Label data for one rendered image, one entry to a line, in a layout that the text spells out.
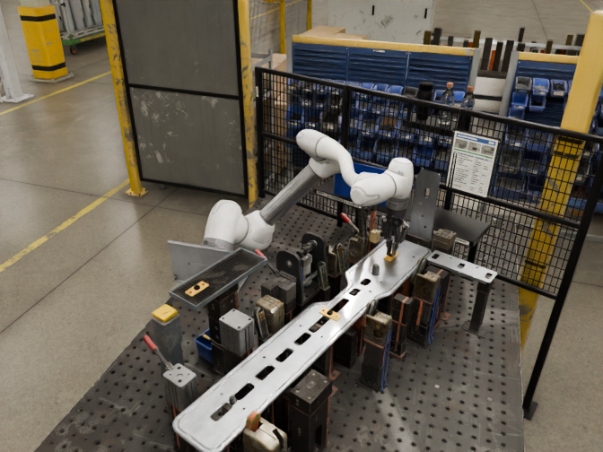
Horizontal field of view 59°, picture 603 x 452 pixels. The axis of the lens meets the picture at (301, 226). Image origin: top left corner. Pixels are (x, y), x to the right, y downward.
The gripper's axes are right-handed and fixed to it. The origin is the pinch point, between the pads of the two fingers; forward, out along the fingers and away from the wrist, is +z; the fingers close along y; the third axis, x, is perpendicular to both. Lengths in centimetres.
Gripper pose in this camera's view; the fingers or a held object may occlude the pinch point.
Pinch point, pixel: (391, 247)
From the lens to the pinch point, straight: 233.1
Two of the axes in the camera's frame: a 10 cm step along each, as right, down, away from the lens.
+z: -0.1, 8.7, 5.0
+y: 8.0, 3.1, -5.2
